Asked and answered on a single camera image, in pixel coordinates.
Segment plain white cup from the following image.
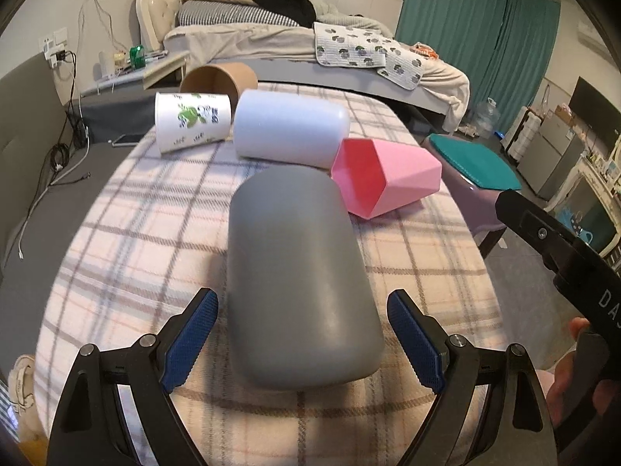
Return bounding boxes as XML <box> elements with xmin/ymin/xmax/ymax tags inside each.
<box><xmin>232</xmin><ymin>89</ymin><xmax>350</xmax><ymax>169</ymax></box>

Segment purple plastic stool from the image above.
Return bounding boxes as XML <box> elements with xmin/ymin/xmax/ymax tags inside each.
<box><xmin>422</xmin><ymin>134</ymin><xmax>506</xmax><ymax>259</ymax></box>

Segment white jar on nightstand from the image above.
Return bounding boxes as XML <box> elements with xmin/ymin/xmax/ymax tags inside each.
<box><xmin>99</xmin><ymin>50</ymin><xmax>116</xmax><ymax>79</ymax></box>

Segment teal stool cushion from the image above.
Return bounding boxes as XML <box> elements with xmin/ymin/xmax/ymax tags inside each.
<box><xmin>428</xmin><ymin>134</ymin><xmax>521</xmax><ymax>190</ymax></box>

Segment clear water jug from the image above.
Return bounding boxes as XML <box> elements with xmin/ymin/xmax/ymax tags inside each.
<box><xmin>472</xmin><ymin>97</ymin><xmax>500</xmax><ymax>139</ymax></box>

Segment pink faceted cup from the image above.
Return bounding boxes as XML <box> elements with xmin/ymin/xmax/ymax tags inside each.
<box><xmin>331</xmin><ymin>138</ymin><xmax>442</xmax><ymax>220</ymax></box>

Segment small grey fridge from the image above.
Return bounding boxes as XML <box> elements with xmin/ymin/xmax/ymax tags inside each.
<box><xmin>517</xmin><ymin>111</ymin><xmax>584</xmax><ymax>201</ymax></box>

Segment right hand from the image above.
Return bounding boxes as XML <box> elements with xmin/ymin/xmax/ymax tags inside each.
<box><xmin>546</xmin><ymin>318</ymin><xmax>620</xmax><ymax>427</ymax></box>

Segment grey sofa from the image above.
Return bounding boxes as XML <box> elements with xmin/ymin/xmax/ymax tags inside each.
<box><xmin>1</xmin><ymin>55</ymin><xmax>130</xmax><ymax>376</ymax></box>

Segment white charging cable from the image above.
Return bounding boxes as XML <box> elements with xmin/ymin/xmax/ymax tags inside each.
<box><xmin>17</xmin><ymin>120</ymin><xmax>92</xmax><ymax>261</ymax></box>

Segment grey plastic cup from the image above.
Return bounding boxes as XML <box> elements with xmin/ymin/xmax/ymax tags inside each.
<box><xmin>225</xmin><ymin>165</ymin><xmax>384</xmax><ymax>391</ymax></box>

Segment teal curtain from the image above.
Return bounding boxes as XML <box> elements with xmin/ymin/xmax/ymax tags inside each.
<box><xmin>397</xmin><ymin>0</ymin><xmax>561</xmax><ymax>132</ymax></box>

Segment checkered pillow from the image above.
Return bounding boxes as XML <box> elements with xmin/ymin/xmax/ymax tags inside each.
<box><xmin>177</xmin><ymin>0</ymin><xmax>298</xmax><ymax>28</ymax></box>

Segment checkered cloth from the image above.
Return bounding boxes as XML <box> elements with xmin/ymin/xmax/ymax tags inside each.
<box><xmin>0</xmin><ymin>384</ymin><xmax>19</xmax><ymax>441</ymax></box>

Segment white cup green print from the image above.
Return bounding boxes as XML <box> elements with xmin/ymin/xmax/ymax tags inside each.
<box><xmin>155</xmin><ymin>93</ymin><xmax>232</xmax><ymax>154</ymax></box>

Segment black television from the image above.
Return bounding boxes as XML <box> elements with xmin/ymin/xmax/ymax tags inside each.
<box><xmin>568</xmin><ymin>77</ymin><xmax>621</xmax><ymax>150</ymax></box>

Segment wall power outlet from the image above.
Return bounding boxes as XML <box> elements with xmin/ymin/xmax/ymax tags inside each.
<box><xmin>39</xmin><ymin>28</ymin><xmax>68</xmax><ymax>61</ymax></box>

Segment black cable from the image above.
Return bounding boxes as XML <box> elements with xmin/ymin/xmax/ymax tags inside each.
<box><xmin>45</xmin><ymin>50</ymin><xmax>92</xmax><ymax>188</ymax></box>

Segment black clothing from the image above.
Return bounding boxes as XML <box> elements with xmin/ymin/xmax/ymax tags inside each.
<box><xmin>253</xmin><ymin>0</ymin><xmax>317</xmax><ymax>28</ymax></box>

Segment white bedside table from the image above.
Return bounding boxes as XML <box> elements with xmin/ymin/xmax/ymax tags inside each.
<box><xmin>82</xmin><ymin>52</ymin><xmax>189</xmax><ymax>96</ymax></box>

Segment brown paper cup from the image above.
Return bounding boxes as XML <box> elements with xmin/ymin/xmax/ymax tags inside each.
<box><xmin>179</xmin><ymin>62</ymin><xmax>258</xmax><ymax>111</ymax></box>

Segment green cup on nightstand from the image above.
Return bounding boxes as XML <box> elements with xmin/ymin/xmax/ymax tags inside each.
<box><xmin>128</xmin><ymin>44</ymin><xmax>146</xmax><ymax>70</ymax></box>

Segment bed with beige sheet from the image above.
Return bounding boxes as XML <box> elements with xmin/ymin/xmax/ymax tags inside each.
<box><xmin>136</xmin><ymin>0</ymin><xmax>470</xmax><ymax>132</ymax></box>

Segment smartphone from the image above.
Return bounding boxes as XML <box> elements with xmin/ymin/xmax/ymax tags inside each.
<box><xmin>111</xmin><ymin>134</ymin><xmax>144</xmax><ymax>147</ymax></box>

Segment white patterned mat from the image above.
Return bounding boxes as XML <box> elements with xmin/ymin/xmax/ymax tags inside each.
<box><xmin>314</xmin><ymin>22</ymin><xmax>424</xmax><ymax>90</ymax></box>

